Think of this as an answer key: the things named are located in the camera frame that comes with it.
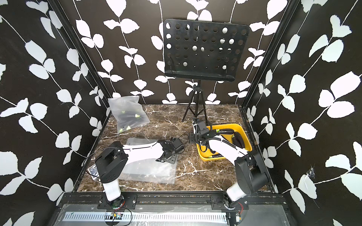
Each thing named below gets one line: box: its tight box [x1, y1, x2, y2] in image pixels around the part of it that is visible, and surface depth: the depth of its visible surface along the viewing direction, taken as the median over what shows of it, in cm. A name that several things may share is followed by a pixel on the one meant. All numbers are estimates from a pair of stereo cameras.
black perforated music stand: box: [163, 18, 250, 122], surface depth 66 cm
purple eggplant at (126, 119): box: [117, 110, 144, 132], surface depth 107 cm
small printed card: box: [87, 163, 101, 182], surface depth 85 cm
